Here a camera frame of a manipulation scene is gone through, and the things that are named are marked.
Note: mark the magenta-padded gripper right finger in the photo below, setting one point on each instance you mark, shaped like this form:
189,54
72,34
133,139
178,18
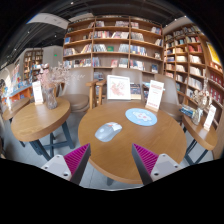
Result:
146,159

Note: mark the round wooden neighbour table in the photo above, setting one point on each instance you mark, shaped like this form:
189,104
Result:
200,133
36,121

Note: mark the white framed flower picture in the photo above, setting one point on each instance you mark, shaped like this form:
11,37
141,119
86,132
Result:
118,87

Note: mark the small distant wooden bookshelf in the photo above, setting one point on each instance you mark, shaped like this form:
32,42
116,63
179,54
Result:
32,63

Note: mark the round light blue mouse pad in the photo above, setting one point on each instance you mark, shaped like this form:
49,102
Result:
141,117

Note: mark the stack of books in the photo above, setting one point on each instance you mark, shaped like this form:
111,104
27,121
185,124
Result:
187,111

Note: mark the curved wooden bookshelf with books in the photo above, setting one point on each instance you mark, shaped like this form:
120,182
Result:
191,60

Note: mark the wide wooden bookshelf with books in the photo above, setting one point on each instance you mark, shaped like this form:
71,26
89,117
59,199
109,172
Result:
113,43

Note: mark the small white table sign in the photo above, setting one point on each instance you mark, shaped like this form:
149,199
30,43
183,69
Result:
37,93
210,117

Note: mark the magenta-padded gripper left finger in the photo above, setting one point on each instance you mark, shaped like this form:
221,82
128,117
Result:
76,159

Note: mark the glass vase with pink flowers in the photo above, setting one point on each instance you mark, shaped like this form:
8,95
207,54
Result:
50,95

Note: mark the grey and white computer mouse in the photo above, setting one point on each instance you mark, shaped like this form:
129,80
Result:
106,132

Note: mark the glass vase with dried flowers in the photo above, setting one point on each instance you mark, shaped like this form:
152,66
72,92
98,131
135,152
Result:
197,115

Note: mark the dark book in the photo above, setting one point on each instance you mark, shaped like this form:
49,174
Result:
135,91

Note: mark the brown padded wooden armchair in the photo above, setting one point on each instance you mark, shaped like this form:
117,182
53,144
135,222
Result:
170,96
77,90
135,75

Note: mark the white red sign, wooden base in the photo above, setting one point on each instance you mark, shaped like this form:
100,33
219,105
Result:
155,95

